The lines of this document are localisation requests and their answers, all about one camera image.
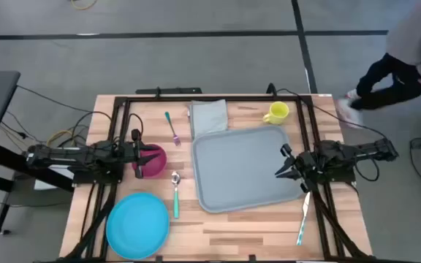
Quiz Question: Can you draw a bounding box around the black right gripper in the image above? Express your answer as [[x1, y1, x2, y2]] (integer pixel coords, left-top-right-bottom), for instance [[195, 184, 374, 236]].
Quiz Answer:
[[274, 143, 319, 183]]

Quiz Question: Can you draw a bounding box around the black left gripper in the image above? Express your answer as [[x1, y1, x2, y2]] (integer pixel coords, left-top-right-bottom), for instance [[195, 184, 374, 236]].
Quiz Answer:
[[121, 140, 162, 180]]

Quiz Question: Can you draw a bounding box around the magenta bowl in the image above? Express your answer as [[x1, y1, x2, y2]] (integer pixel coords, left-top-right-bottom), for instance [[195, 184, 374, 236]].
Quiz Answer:
[[132, 143, 168, 179]]

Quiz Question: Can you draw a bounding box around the teal-handled fork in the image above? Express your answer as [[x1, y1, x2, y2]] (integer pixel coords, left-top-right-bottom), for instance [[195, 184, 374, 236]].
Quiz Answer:
[[164, 111, 181, 148]]

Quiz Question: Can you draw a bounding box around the grey plastic tray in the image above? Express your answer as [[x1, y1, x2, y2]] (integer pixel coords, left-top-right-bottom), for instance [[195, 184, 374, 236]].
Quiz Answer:
[[191, 124, 306, 214]]

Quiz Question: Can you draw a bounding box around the blue-handled knife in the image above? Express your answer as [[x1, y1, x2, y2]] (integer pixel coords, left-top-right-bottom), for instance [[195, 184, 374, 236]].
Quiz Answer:
[[295, 191, 311, 246]]

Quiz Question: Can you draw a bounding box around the green-handled spoon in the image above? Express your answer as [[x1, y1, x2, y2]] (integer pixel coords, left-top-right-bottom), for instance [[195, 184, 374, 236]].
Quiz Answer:
[[170, 170, 181, 219]]

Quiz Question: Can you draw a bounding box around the yellow mug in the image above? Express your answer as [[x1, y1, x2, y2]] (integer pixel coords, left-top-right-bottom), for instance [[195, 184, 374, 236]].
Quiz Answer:
[[262, 101, 290, 126]]

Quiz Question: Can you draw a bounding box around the grey cloth napkin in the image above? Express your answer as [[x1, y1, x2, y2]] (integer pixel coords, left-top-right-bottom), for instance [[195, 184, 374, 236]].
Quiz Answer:
[[188, 99, 230, 140]]

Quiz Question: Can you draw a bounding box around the blue plate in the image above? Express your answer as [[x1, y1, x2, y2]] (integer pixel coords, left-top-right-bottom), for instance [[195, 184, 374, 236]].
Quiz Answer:
[[105, 192, 170, 261]]

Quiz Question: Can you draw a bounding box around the black mounting bar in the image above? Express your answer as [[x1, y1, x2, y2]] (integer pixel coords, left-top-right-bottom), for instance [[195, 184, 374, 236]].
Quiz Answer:
[[135, 86, 203, 95]]

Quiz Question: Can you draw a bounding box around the white paper sheet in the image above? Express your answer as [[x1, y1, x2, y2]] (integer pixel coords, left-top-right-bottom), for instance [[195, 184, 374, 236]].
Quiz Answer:
[[34, 163, 75, 191]]

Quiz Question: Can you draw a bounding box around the person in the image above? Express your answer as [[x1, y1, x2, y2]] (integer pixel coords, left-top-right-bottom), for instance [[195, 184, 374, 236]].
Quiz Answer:
[[336, 0, 421, 127]]

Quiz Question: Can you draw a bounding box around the black left camera cable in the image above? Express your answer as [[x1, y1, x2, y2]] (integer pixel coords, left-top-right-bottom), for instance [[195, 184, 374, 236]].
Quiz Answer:
[[127, 112, 145, 132]]

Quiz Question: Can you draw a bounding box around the black camera cable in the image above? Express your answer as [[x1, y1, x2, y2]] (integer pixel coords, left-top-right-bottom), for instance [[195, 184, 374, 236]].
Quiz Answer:
[[127, 112, 145, 132], [354, 153, 380, 183]]

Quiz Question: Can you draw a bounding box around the black right camera cable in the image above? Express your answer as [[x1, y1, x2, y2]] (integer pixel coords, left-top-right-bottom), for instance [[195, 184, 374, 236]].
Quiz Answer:
[[354, 153, 380, 183]]

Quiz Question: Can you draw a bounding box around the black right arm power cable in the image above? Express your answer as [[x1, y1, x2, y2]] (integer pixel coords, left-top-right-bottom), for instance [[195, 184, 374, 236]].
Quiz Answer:
[[266, 83, 389, 140]]

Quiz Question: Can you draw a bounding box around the black metal frame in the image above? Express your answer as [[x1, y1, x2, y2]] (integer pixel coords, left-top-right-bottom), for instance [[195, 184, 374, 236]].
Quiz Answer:
[[58, 94, 374, 263]]

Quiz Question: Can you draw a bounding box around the yellow cable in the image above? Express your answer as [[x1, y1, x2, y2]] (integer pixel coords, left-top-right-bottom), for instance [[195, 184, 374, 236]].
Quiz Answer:
[[69, 0, 98, 11], [45, 129, 75, 148]]

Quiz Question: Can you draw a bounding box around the black desk cable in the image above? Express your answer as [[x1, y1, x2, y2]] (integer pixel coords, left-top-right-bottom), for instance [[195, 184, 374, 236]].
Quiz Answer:
[[15, 85, 113, 121]]

